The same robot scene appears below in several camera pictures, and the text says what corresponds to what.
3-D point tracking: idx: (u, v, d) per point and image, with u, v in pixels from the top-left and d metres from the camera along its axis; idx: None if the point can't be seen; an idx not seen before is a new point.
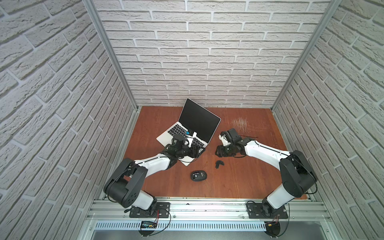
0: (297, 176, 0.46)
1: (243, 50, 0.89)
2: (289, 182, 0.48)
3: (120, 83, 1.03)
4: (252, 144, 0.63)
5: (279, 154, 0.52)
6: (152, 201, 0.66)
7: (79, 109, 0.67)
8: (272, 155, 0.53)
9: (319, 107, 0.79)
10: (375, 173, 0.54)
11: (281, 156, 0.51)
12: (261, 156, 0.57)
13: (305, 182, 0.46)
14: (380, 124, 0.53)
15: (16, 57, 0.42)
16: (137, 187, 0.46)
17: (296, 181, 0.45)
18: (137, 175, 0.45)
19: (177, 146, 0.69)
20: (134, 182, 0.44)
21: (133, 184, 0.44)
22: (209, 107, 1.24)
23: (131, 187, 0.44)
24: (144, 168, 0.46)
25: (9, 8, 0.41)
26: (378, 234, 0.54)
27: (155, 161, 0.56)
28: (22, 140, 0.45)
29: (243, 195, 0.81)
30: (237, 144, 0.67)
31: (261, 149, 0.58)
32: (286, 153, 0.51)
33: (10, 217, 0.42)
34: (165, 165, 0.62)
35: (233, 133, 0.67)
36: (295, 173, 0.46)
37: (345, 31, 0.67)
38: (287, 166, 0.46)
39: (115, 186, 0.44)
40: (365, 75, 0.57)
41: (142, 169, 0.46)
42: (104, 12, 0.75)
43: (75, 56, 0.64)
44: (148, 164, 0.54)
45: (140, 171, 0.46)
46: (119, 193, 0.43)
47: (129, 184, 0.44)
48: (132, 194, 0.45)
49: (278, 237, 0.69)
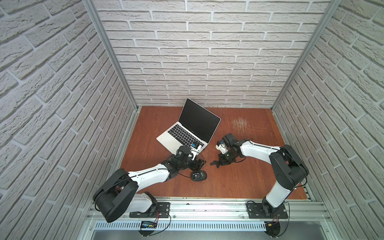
0: (287, 168, 0.48)
1: (243, 50, 0.89)
2: (280, 176, 0.50)
3: (120, 83, 1.03)
4: (247, 144, 0.66)
5: (270, 149, 0.55)
6: (150, 204, 0.65)
7: (79, 109, 0.67)
8: (263, 150, 0.56)
9: (319, 107, 0.80)
10: (375, 173, 0.54)
11: (271, 151, 0.54)
12: (255, 154, 0.60)
13: (297, 174, 0.48)
14: (380, 124, 0.53)
15: (16, 57, 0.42)
16: (124, 204, 0.44)
17: (286, 172, 0.48)
18: (125, 192, 0.42)
19: (180, 159, 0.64)
20: (119, 200, 0.42)
21: (118, 201, 0.42)
22: (209, 107, 1.24)
23: (116, 205, 0.41)
24: (134, 184, 0.43)
25: (9, 8, 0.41)
26: (378, 234, 0.54)
27: (152, 175, 0.53)
28: (22, 140, 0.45)
29: (243, 195, 0.81)
30: (234, 146, 0.70)
31: (255, 146, 0.61)
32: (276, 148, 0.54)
33: (10, 217, 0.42)
34: (164, 178, 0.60)
35: (230, 137, 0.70)
36: (284, 165, 0.48)
37: (345, 31, 0.67)
38: (277, 159, 0.49)
39: (104, 197, 0.43)
40: (365, 75, 0.57)
41: (130, 186, 0.43)
42: (104, 12, 0.75)
43: (75, 56, 0.64)
44: (143, 178, 0.49)
45: (128, 188, 0.43)
46: (107, 206, 0.42)
47: (115, 200, 0.42)
48: (118, 210, 0.43)
49: (278, 237, 0.69)
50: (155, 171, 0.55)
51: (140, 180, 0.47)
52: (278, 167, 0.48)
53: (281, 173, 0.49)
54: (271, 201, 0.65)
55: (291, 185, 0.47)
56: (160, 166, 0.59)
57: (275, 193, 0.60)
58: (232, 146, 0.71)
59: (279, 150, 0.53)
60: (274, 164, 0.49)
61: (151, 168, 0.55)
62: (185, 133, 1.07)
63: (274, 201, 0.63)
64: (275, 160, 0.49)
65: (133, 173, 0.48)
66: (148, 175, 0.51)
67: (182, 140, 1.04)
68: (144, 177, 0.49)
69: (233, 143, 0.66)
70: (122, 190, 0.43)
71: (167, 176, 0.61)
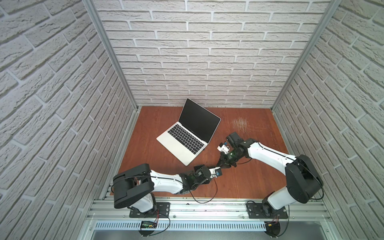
0: (303, 181, 0.44)
1: (243, 50, 0.89)
2: (294, 187, 0.47)
3: (120, 83, 1.03)
4: (256, 146, 0.61)
5: (285, 159, 0.50)
6: (151, 207, 0.65)
7: (79, 109, 0.67)
8: (277, 159, 0.51)
9: (319, 107, 0.79)
10: (375, 173, 0.54)
11: (287, 162, 0.49)
12: (265, 159, 0.56)
13: (312, 187, 0.45)
14: (380, 124, 0.53)
15: (16, 57, 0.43)
16: (136, 198, 0.46)
17: (302, 186, 0.44)
18: (141, 189, 0.43)
19: (197, 180, 0.68)
20: (134, 193, 0.43)
21: (132, 194, 0.43)
22: (209, 107, 1.24)
23: (130, 196, 0.43)
24: (151, 186, 0.45)
25: (9, 8, 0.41)
26: (378, 234, 0.54)
27: (169, 183, 0.55)
28: (22, 140, 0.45)
29: (243, 195, 0.81)
30: (240, 146, 0.65)
31: (264, 151, 0.57)
32: (291, 157, 0.50)
33: (10, 217, 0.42)
34: (177, 190, 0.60)
35: (235, 137, 0.72)
36: (301, 178, 0.44)
37: (345, 31, 0.67)
38: (293, 171, 0.45)
39: (121, 184, 0.45)
40: (365, 75, 0.57)
41: (148, 186, 0.44)
42: (104, 12, 0.75)
43: (75, 56, 0.64)
44: (160, 182, 0.50)
45: (146, 186, 0.43)
46: (120, 192, 0.43)
47: (130, 192, 0.43)
48: (127, 201, 0.45)
49: (278, 237, 0.69)
50: (172, 180, 0.55)
51: (157, 183, 0.50)
52: (294, 179, 0.45)
53: (295, 184, 0.46)
54: (272, 202, 0.64)
55: (305, 199, 0.45)
56: (177, 178, 0.58)
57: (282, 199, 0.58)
58: (237, 146, 0.66)
59: (293, 161, 0.48)
60: (290, 176, 0.46)
61: (169, 176, 0.55)
62: (185, 133, 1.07)
63: (275, 202, 0.63)
64: (292, 172, 0.44)
65: (154, 173, 0.49)
66: (165, 181, 0.52)
67: (182, 140, 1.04)
68: (161, 181, 0.51)
69: (238, 143, 0.71)
70: (140, 185, 0.44)
71: (179, 188, 0.63)
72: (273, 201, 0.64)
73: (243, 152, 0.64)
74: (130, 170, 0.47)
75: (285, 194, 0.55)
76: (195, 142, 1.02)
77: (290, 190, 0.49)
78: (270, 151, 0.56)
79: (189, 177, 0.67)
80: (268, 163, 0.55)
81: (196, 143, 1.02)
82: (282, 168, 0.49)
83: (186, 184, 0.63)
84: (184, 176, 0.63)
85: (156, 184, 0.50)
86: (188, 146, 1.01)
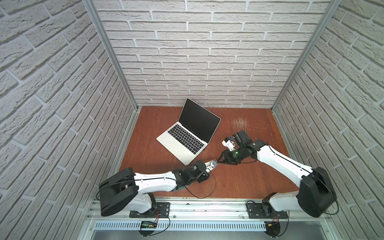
0: (318, 195, 0.42)
1: (243, 50, 0.89)
2: (307, 201, 0.45)
3: (120, 83, 1.03)
4: (267, 151, 0.57)
5: (300, 170, 0.46)
6: (149, 207, 0.64)
7: (79, 109, 0.67)
8: (291, 169, 0.48)
9: (319, 107, 0.79)
10: (375, 173, 0.54)
11: (302, 173, 0.45)
12: (276, 166, 0.53)
13: (327, 202, 0.43)
14: (380, 124, 0.53)
15: (16, 57, 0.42)
16: (121, 204, 0.44)
17: (317, 200, 0.42)
18: (124, 194, 0.42)
19: (193, 174, 0.67)
20: (118, 199, 0.42)
21: (116, 201, 0.41)
22: (209, 107, 1.24)
23: (113, 203, 0.41)
24: (134, 190, 0.42)
25: (9, 8, 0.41)
26: (378, 234, 0.54)
27: (158, 182, 0.53)
28: (22, 140, 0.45)
29: (243, 195, 0.81)
30: (248, 148, 0.61)
31: (276, 158, 0.53)
32: (307, 169, 0.46)
33: (10, 217, 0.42)
34: (170, 189, 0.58)
35: (243, 136, 0.68)
36: (317, 192, 0.42)
37: (345, 31, 0.67)
38: (310, 185, 0.42)
39: (107, 191, 0.44)
40: (365, 75, 0.57)
41: (132, 190, 0.42)
42: (104, 12, 0.75)
43: (75, 56, 0.64)
44: (147, 184, 0.48)
45: (130, 190, 0.42)
46: (106, 199, 0.43)
47: (114, 200, 0.42)
48: (113, 208, 0.44)
49: (278, 237, 0.69)
50: (162, 179, 0.53)
51: (144, 186, 0.48)
52: (309, 193, 0.43)
53: (307, 197, 0.44)
54: (273, 203, 0.64)
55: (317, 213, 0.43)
56: (169, 176, 0.57)
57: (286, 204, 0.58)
58: (245, 147, 0.63)
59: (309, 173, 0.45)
60: (304, 189, 0.44)
61: (159, 175, 0.53)
62: (185, 133, 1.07)
63: (278, 204, 0.62)
64: (308, 186, 0.42)
65: (140, 176, 0.47)
66: (153, 182, 0.50)
67: (182, 140, 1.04)
68: (149, 183, 0.49)
69: (246, 145, 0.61)
70: (124, 191, 0.42)
71: (174, 185, 0.61)
72: (274, 202, 0.63)
73: (251, 154, 0.61)
74: (115, 176, 0.45)
75: (291, 201, 0.54)
76: (195, 142, 1.02)
77: (301, 202, 0.47)
78: (283, 159, 0.52)
79: (184, 173, 0.64)
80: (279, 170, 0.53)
81: (196, 143, 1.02)
82: (296, 179, 0.47)
83: (181, 179, 0.60)
84: (178, 173, 0.61)
85: (143, 187, 0.47)
86: (188, 146, 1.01)
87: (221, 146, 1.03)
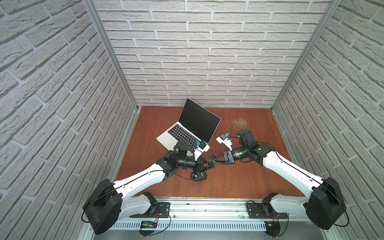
0: (329, 207, 0.40)
1: (243, 50, 0.89)
2: (315, 211, 0.44)
3: (120, 83, 1.03)
4: (274, 158, 0.55)
5: (310, 181, 0.45)
6: (149, 205, 0.64)
7: (79, 109, 0.67)
8: (300, 179, 0.46)
9: (319, 107, 0.79)
10: (375, 173, 0.54)
11: (311, 184, 0.44)
12: (283, 173, 0.52)
13: (336, 213, 0.42)
14: (380, 124, 0.53)
15: (16, 57, 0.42)
16: (111, 215, 0.41)
17: (327, 213, 0.40)
18: (109, 205, 0.40)
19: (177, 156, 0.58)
20: (103, 214, 0.40)
21: (102, 217, 0.40)
22: (209, 107, 1.24)
23: (102, 218, 0.40)
24: (118, 199, 0.40)
25: (9, 8, 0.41)
26: (378, 234, 0.54)
27: (144, 180, 0.50)
28: (22, 140, 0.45)
29: (243, 195, 0.81)
30: (253, 152, 0.59)
31: (283, 166, 0.51)
32: (318, 180, 0.44)
33: (10, 217, 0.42)
34: (160, 179, 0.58)
35: (249, 137, 0.63)
36: (328, 205, 0.40)
37: (345, 31, 0.67)
38: (321, 198, 0.40)
39: (92, 210, 0.42)
40: (365, 75, 0.57)
41: (115, 199, 0.40)
42: (104, 12, 0.75)
43: (75, 56, 0.64)
44: (131, 187, 0.46)
45: (113, 200, 0.40)
46: (94, 218, 0.41)
47: (101, 215, 0.40)
48: (106, 221, 0.41)
49: (278, 237, 0.69)
50: (147, 174, 0.52)
51: (130, 189, 0.45)
52: (319, 205, 0.42)
53: (318, 209, 0.43)
54: (273, 206, 0.64)
55: (326, 224, 0.43)
56: (154, 168, 0.55)
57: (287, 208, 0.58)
58: (250, 152, 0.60)
59: (320, 185, 0.43)
60: (314, 201, 0.42)
61: (142, 172, 0.51)
62: (185, 133, 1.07)
63: (278, 207, 0.62)
64: (319, 199, 0.41)
65: (120, 182, 0.45)
66: (136, 182, 0.47)
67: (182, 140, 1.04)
68: (132, 186, 0.46)
69: (252, 148, 0.64)
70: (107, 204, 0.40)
71: (162, 171, 0.56)
72: (275, 204, 0.63)
73: (257, 159, 0.59)
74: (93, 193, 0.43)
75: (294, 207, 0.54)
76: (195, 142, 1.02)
77: (309, 213, 0.46)
78: (291, 168, 0.50)
79: (170, 159, 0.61)
80: (288, 179, 0.51)
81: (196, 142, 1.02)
82: (306, 190, 0.46)
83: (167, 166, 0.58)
84: (163, 160, 0.60)
85: (128, 190, 0.44)
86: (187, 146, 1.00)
87: (220, 145, 1.00)
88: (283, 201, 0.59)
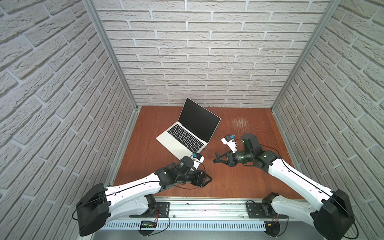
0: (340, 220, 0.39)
1: (243, 50, 0.89)
2: (325, 224, 0.43)
3: (120, 83, 1.03)
4: (281, 166, 0.53)
5: (319, 193, 0.43)
6: (146, 208, 0.64)
7: (79, 109, 0.67)
8: (309, 191, 0.45)
9: (319, 107, 0.80)
10: (375, 173, 0.54)
11: (321, 197, 0.43)
12: (289, 182, 0.51)
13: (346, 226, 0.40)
14: (380, 124, 0.53)
15: (16, 57, 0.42)
16: (97, 221, 0.42)
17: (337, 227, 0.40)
18: (96, 213, 0.40)
19: (180, 171, 0.64)
20: (89, 221, 0.40)
21: (89, 221, 0.40)
22: (209, 107, 1.24)
23: (87, 224, 0.40)
24: (106, 207, 0.40)
25: (9, 8, 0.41)
26: (378, 234, 0.54)
27: (136, 192, 0.49)
28: (22, 140, 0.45)
29: (243, 195, 0.81)
30: (259, 160, 0.57)
31: (289, 175, 0.50)
32: (328, 192, 0.43)
33: (10, 217, 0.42)
34: (156, 191, 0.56)
35: (254, 144, 0.61)
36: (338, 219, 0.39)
37: (345, 31, 0.67)
38: (331, 212, 0.39)
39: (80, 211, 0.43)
40: (365, 75, 0.57)
41: (103, 207, 0.40)
42: (104, 12, 0.75)
43: (75, 56, 0.64)
44: (122, 196, 0.45)
45: (101, 208, 0.40)
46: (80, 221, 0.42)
47: (87, 220, 0.41)
48: (90, 227, 0.41)
49: (278, 237, 0.69)
50: (143, 185, 0.51)
51: (121, 199, 0.45)
52: (329, 218, 0.41)
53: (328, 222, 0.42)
54: (275, 208, 0.64)
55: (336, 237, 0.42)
56: (151, 179, 0.53)
57: (291, 212, 0.57)
58: (256, 160, 0.59)
59: (330, 198, 0.42)
60: (324, 214, 0.42)
61: (138, 183, 0.50)
62: (185, 133, 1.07)
63: (279, 209, 0.62)
64: (330, 213, 0.40)
65: (112, 189, 0.45)
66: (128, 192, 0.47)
67: (182, 140, 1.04)
68: (123, 195, 0.45)
69: (257, 156, 0.62)
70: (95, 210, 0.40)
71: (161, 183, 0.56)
72: (277, 206, 0.63)
73: (262, 167, 0.57)
74: (87, 195, 0.44)
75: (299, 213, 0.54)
76: (195, 142, 1.02)
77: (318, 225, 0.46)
78: (299, 178, 0.48)
79: (170, 172, 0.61)
80: (296, 189, 0.50)
81: (196, 142, 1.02)
82: (316, 202, 0.44)
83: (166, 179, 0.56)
84: (164, 172, 0.58)
85: (117, 200, 0.44)
86: (188, 146, 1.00)
87: (221, 145, 1.00)
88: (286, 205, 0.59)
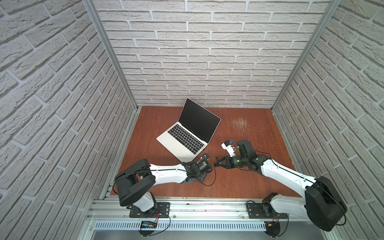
0: (325, 206, 0.41)
1: (243, 50, 0.89)
2: (314, 212, 0.44)
3: (120, 83, 1.03)
4: (269, 164, 0.59)
5: (303, 181, 0.47)
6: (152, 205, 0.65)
7: (79, 109, 0.67)
8: (294, 181, 0.49)
9: (319, 107, 0.79)
10: (375, 173, 0.54)
11: (306, 184, 0.46)
12: (279, 178, 0.54)
13: (334, 212, 0.42)
14: (380, 124, 0.53)
15: (16, 57, 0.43)
16: (140, 192, 0.46)
17: (325, 212, 0.41)
18: (143, 182, 0.43)
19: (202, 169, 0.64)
20: (136, 189, 0.43)
21: (136, 189, 0.43)
22: (209, 107, 1.24)
23: (133, 192, 0.43)
24: (152, 179, 0.44)
25: (9, 8, 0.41)
26: (378, 233, 0.54)
27: (170, 173, 0.54)
28: (22, 140, 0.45)
29: (243, 195, 0.81)
30: (252, 163, 0.63)
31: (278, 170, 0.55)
32: (311, 180, 0.46)
33: (10, 217, 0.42)
34: (182, 179, 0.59)
35: (248, 147, 0.66)
36: (323, 203, 0.41)
37: (345, 31, 0.67)
38: (315, 196, 0.42)
39: (124, 181, 0.45)
40: (365, 75, 0.57)
41: (150, 179, 0.44)
42: (104, 12, 0.75)
43: (75, 56, 0.64)
44: (162, 174, 0.50)
45: (148, 179, 0.44)
46: (123, 190, 0.44)
47: (133, 189, 0.43)
48: (133, 197, 0.45)
49: (278, 237, 0.69)
50: (175, 170, 0.55)
51: (158, 176, 0.48)
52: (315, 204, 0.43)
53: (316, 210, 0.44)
54: (274, 206, 0.64)
55: (328, 225, 0.42)
56: (180, 167, 0.59)
57: (288, 207, 0.57)
58: (250, 163, 0.64)
59: (314, 184, 0.45)
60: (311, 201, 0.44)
61: (171, 167, 0.54)
62: (185, 133, 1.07)
63: (278, 206, 0.62)
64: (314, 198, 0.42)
65: (154, 167, 0.48)
66: (166, 173, 0.52)
67: (182, 140, 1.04)
68: (163, 173, 0.50)
69: (251, 160, 0.67)
70: (142, 179, 0.44)
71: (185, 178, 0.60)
72: (275, 203, 0.63)
73: (255, 170, 0.62)
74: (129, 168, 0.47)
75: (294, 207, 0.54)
76: (195, 142, 1.02)
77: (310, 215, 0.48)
78: (287, 171, 0.53)
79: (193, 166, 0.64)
80: (286, 184, 0.52)
81: (196, 142, 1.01)
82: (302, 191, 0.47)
83: (190, 171, 0.62)
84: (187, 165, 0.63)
85: (158, 176, 0.48)
86: (188, 146, 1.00)
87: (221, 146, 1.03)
88: (284, 202, 0.59)
